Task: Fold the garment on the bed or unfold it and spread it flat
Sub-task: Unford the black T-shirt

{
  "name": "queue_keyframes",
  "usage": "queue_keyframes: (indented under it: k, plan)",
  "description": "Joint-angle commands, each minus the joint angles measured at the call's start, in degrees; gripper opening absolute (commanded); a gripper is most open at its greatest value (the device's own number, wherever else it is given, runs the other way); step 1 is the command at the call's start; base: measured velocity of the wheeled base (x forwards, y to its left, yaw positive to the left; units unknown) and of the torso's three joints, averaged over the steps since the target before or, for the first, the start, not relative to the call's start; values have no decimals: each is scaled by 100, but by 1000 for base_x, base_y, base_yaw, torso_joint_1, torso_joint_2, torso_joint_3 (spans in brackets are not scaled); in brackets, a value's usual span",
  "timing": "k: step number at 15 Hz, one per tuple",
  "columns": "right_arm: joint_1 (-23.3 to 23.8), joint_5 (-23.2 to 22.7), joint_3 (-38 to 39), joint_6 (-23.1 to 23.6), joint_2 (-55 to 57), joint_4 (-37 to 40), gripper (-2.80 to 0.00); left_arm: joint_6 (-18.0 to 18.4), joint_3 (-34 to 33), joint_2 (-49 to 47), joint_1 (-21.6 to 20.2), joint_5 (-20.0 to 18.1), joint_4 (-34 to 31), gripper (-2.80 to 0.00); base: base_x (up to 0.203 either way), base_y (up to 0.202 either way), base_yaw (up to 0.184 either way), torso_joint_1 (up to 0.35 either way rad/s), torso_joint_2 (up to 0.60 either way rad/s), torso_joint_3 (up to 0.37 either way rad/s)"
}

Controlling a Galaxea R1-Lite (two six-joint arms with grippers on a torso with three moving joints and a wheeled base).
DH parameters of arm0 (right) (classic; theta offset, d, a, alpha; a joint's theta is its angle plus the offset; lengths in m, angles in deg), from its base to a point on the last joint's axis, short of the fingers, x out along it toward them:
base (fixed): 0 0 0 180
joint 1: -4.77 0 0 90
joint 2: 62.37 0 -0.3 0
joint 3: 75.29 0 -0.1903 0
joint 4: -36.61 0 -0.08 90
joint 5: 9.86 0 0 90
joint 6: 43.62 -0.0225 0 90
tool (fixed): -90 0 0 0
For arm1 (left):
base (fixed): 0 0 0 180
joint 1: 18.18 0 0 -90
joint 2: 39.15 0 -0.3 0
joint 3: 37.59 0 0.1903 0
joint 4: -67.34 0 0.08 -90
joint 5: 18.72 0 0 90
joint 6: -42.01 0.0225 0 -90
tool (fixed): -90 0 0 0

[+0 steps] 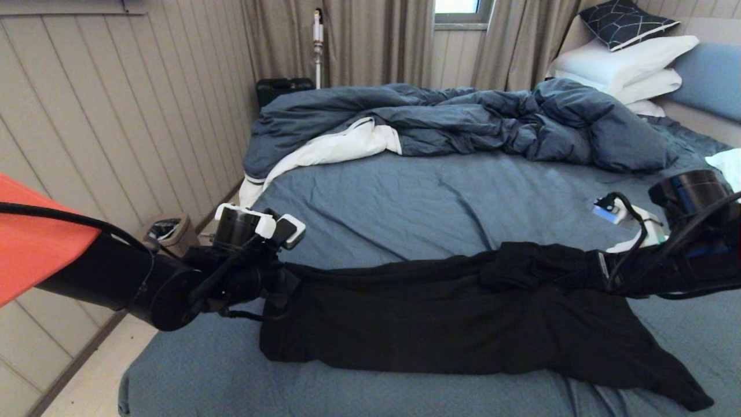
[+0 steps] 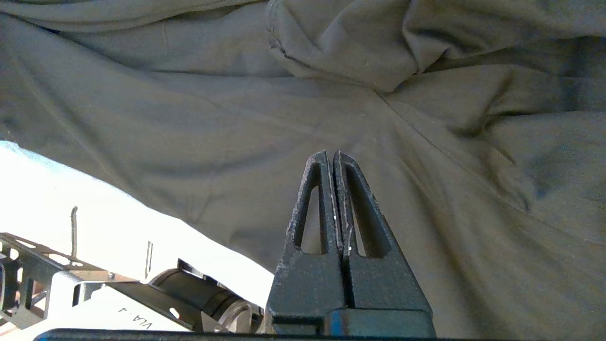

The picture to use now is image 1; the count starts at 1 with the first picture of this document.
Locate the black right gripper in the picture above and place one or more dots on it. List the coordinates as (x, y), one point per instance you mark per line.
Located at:
(694, 266)

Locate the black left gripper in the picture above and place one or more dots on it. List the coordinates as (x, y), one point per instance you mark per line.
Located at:
(243, 284)

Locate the black moon print T-shirt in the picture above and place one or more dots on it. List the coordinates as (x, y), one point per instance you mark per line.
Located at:
(434, 324)

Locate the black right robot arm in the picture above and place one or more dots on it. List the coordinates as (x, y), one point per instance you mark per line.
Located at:
(689, 191)

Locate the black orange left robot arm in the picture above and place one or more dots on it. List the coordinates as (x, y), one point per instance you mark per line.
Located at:
(116, 278)

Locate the brown trash bin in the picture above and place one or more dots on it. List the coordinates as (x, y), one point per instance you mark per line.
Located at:
(180, 233)

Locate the black bin liner bag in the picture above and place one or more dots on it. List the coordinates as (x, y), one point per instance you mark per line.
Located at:
(162, 230)

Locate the white cloth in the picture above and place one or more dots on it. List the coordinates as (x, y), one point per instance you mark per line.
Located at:
(732, 168)

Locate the white sheet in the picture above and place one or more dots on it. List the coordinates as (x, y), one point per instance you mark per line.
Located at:
(336, 147)

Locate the white pillow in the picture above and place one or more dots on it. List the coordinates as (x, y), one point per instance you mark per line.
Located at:
(651, 87)
(622, 61)
(645, 108)

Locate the blue headboard cushion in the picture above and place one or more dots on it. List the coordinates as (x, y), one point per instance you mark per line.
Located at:
(715, 78)

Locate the black hard case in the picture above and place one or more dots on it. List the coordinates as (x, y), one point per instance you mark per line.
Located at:
(278, 90)

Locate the blue bed sheet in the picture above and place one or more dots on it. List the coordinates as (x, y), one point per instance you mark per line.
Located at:
(434, 202)

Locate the white stick vacuum cleaner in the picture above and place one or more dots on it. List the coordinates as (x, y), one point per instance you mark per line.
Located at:
(318, 55)

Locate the dark patterned pillow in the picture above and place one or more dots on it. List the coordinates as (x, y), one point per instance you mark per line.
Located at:
(622, 23)

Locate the beige curtain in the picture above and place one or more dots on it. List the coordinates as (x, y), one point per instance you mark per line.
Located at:
(515, 43)
(370, 43)

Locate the crumpled blue duvet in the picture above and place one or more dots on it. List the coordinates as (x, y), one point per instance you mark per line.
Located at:
(463, 119)

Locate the grey framed window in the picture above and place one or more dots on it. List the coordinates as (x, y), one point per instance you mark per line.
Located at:
(457, 7)

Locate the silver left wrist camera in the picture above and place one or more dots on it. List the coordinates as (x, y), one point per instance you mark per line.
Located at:
(286, 231)

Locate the beige upholstered bed frame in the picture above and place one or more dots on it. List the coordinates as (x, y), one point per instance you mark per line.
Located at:
(709, 130)

